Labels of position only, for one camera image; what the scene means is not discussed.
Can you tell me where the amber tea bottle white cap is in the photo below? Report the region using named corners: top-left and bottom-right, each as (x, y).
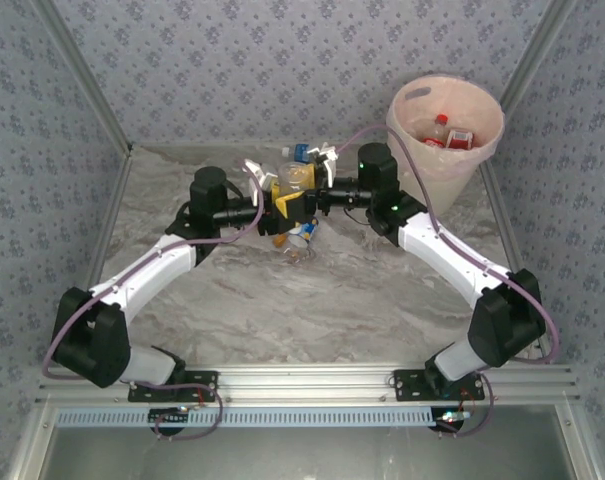
top-left (275, 161), bottom-right (317, 201)

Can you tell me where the red cap cola bottle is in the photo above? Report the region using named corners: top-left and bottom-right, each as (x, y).
top-left (420, 113), bottom-right (453, 150)

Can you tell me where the red white label bottle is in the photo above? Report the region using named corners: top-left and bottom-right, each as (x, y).
top-left (444, 127), bottom-right (474, 151)

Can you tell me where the pink bucket bin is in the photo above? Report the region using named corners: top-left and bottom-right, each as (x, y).
top-left (385, 73), bottom-right (507, 184)

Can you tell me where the blue yellow label bottle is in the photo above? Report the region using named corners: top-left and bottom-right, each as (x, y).
top-left (286, 218), bottom-right (320, 252)

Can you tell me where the clear bottle orange cap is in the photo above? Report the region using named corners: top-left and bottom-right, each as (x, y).
top-left (272, 233), bottom-right (317, 266)

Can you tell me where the blue label clear plastic bottle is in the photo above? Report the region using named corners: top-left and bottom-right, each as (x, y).
top-left (280, 142), bottom-right (316, 164)

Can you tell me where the black connector box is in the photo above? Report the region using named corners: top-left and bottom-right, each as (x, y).
top-left (148, 407), bottom-right (191, 437)
top-left (430, 407), bottom-right (469, 435)

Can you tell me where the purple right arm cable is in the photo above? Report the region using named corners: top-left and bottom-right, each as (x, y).
top-left (335, 125), bottom-right (561, 364)

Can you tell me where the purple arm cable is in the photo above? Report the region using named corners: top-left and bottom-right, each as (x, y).
top-left (41, 192), bottom-right (266, 382)
top-left (335, 125), bottom-right (561, 364)

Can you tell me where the aluminium left side rail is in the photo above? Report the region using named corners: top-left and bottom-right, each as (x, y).
top-left (81, 144), bottom-right (134, 301)

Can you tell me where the aluminium right side rail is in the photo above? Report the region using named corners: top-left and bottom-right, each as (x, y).
top-left (479, 162), bottom-right (558, 367)

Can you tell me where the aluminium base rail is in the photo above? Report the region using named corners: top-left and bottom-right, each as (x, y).
top-left (36, 363), bottom-right (582, 407)

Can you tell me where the aluminium left frame post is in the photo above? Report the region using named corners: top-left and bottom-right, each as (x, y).
top-left (31, 0), bottom-right (134, 157)

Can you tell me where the aluminium frame post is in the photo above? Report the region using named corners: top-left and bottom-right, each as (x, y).
top-left (499, 0), bottom-right (581, 104)
top-left (31, 0), bottom-right (134, 157)

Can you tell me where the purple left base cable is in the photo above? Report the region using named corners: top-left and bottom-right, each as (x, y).
top-left (131, 380), bottom-right (227, 442)

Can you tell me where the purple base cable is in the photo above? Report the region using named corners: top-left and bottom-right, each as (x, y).
top-left (131, 380), bottom-right (227, 442)
top-left (439, 373), bottom-right (497, 437)

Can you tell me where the slotted cable duct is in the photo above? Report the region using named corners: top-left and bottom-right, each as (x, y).
top-left (54, 405), bottom-right (439, 429)

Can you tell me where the aluminium right frame post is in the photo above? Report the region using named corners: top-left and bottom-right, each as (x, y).
top-left (499, 0), bottom-right (581, 104)

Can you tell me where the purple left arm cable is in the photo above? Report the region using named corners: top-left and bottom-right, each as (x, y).
top-left (41, 192), bottom-right (266, 382)

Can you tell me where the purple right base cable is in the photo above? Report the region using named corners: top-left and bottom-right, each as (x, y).
top-left (439, 373), bottom-right (497, 437)

